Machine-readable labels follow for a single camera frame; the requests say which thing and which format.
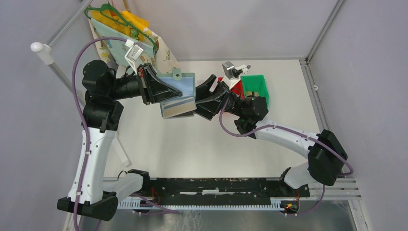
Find light blue printed cloth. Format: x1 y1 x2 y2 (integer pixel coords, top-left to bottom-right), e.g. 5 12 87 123
91 19 161 73

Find red plastic bin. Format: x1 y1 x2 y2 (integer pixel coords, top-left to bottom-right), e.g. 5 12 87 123
218 76 245 99

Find yellow cloth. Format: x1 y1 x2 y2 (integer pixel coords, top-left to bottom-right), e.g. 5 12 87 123
91 9 151 44

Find gold striped card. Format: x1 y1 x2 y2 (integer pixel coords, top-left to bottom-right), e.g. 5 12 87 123
246 91 259 97

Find green clothes hanger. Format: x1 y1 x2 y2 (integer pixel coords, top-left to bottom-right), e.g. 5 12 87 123
84 3 159 52

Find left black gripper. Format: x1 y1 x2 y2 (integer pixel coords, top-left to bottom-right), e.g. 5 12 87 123
108 62 183 104

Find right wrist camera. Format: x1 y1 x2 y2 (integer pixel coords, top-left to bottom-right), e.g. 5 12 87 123
221 61 251 90

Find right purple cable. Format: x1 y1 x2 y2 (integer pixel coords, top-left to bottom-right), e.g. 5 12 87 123
218 64 355 216

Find white clothes rack pole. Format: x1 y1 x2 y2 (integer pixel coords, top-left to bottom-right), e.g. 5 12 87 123
30 42 131 167

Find white slotted cable duct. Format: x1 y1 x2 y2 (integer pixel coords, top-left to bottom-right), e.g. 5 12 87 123
116 198 283 211

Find green plastic bin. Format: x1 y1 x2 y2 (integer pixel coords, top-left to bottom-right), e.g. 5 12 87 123
241 75 269 107

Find purple cable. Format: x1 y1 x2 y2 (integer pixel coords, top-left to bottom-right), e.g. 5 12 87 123
218 64 355 216
71 37 179 231

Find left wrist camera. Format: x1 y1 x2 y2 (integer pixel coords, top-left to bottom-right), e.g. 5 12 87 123
125 39 146 71

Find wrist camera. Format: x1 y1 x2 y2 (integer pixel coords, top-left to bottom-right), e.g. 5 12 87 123
125 39 146 71
221 61 251 90

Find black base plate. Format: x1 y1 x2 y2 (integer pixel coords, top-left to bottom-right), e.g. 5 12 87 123
136 178 310 206

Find cream printed cloth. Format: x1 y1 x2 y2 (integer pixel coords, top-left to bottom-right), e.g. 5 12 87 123
88 19 181 76

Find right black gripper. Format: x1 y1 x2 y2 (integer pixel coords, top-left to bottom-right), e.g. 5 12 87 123
180 75 245 121

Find silver reflective card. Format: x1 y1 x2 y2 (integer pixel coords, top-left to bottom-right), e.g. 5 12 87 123
160 97 196 119

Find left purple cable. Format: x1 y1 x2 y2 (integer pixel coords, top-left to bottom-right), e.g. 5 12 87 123
71 37 179 231

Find aluminium frame rail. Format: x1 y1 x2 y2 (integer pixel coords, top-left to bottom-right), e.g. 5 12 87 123
72 177 362 201

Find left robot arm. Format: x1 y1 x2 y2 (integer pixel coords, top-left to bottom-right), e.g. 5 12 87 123
57 60 182 221

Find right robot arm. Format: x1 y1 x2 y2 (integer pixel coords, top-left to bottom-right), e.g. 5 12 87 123
194 75 353 196

